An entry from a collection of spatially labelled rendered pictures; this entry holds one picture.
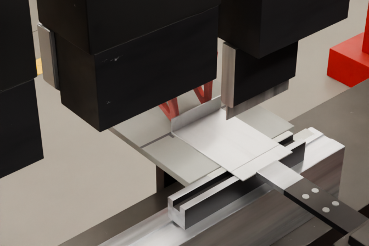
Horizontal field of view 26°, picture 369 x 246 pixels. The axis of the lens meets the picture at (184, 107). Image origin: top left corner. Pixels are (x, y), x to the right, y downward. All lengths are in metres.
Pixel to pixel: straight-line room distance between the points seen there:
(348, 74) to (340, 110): 1.73
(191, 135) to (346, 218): 0.23
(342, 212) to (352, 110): 0.43
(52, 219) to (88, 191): 0.16
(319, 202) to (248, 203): 0.09
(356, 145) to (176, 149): 0.35
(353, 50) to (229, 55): 2.21
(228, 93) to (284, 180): 0.13
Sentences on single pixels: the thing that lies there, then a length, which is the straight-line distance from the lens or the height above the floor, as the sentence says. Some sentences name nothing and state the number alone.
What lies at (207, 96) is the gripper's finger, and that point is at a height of 1.02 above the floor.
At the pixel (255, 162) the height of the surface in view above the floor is 1.00.
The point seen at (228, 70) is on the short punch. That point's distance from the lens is 0.86.
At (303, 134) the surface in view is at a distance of 1.08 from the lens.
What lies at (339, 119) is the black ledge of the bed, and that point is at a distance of 1.28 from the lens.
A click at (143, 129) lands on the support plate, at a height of 1.00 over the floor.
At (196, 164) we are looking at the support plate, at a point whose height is 1.00.
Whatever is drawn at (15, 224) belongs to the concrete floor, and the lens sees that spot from 2.43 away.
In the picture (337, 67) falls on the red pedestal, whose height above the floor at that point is 0.06.
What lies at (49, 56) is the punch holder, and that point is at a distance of 0.74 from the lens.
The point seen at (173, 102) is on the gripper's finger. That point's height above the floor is 1.04.
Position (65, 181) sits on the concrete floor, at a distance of 2.56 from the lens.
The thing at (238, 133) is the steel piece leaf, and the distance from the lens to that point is 1.01.
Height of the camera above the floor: 1.59
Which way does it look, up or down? 34 degrees down
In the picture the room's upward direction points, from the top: straight up
